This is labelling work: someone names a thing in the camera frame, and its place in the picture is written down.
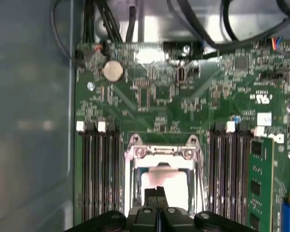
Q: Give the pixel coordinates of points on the green motherboard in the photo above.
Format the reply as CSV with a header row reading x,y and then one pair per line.
x,y
207,96

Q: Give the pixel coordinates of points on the metal locking lever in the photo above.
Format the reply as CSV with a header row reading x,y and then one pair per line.
x,y
200,174
128,183

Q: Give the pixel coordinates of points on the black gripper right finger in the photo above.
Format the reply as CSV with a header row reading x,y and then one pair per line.
x,y
163,198

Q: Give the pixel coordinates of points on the green RAM stick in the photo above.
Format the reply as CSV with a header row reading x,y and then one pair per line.
x,y
259,193

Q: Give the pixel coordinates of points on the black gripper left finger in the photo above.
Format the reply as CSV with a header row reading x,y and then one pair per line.
x,y
149,198

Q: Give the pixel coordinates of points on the silver CPU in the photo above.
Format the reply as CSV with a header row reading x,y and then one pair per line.
x,y
174,183

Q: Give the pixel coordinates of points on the small blue silver capacitor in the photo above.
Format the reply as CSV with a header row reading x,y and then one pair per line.
x,y
236,118

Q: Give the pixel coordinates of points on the metal socket cover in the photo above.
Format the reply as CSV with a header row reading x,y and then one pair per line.
x,y
145,161

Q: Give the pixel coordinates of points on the white label sticker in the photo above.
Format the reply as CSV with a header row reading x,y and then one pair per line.
x,y
264,119

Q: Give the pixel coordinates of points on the black open PC case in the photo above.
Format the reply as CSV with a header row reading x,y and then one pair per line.
x,y
26,120

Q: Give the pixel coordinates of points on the silver coin battery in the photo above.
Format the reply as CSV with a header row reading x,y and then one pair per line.
x,y
114,70

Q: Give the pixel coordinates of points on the CPU socket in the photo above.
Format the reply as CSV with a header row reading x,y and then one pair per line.
x,y
194,144

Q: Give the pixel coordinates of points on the square black chip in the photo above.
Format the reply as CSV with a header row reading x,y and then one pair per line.
x,y
240,62

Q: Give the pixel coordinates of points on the internal USB port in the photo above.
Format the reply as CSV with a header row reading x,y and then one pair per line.
x,y
180,75

